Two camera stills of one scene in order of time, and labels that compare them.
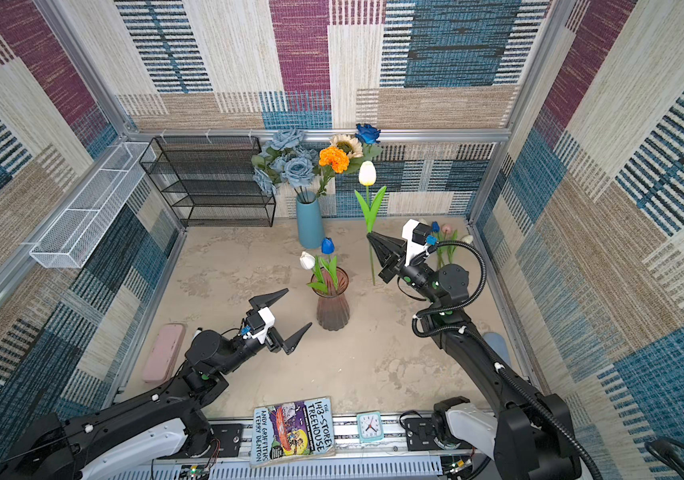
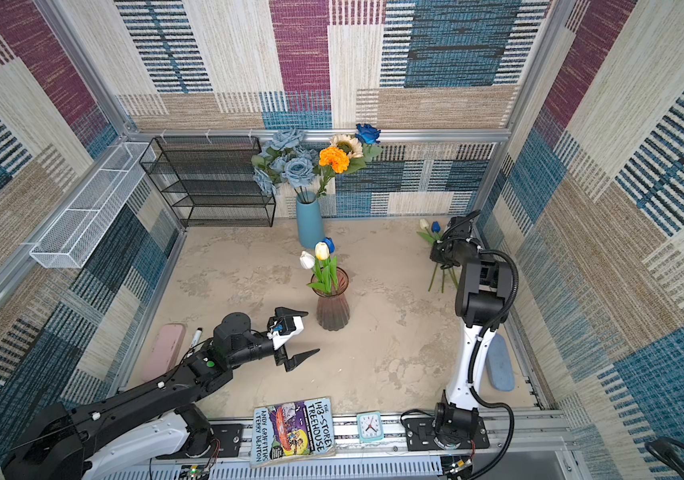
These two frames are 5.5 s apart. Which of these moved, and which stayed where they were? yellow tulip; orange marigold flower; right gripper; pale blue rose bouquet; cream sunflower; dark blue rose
Moved: right gripper; yellow tulip
Stayed: cream sunflower; dark blue rose; orange marigold flower; pale blue rose bouquet
